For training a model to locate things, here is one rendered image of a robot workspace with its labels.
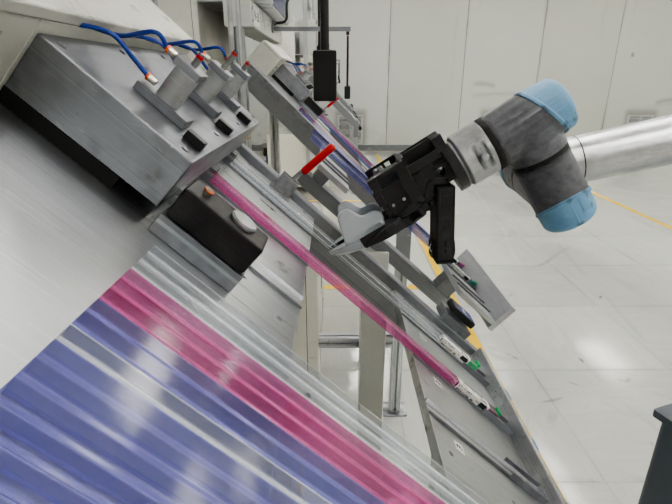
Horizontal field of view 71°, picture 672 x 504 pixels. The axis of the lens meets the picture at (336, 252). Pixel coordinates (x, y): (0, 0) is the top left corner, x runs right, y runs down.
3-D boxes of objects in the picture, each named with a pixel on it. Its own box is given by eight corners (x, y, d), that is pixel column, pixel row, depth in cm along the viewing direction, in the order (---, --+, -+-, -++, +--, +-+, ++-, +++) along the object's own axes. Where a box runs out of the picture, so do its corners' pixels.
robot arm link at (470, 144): (489, 164, 68) (509, 176, 60) (461, 181, 69) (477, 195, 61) (465, 118, 66) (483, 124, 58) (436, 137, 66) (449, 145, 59)
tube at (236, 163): (471, 367, 76) (476, 362, 76) (474, 372, 75) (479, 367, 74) (219, 153, 64) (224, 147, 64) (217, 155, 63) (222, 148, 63)
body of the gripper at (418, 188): (360, 174, 68) (433, 128, 66) (390, 222, 71) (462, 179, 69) (362, 185, 61) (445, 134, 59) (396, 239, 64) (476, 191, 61)
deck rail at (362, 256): (451, 370, 87) (477, 348, 86) (454, 376, 85) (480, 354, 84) (126, 94, 70) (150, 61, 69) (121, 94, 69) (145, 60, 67)
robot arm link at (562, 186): (578, 194, 72) (547, 131, 69) (612, 214, 61) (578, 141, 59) (529, 220, 74) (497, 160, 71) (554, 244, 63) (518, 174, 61)
